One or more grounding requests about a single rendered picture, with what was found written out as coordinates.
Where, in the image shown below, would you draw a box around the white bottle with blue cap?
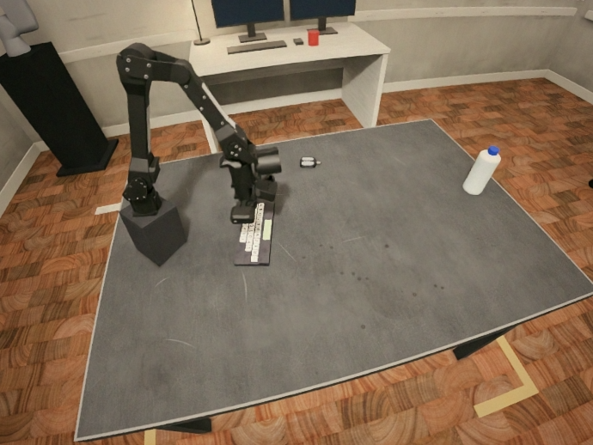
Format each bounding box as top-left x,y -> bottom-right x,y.
463,146 -> 501,195

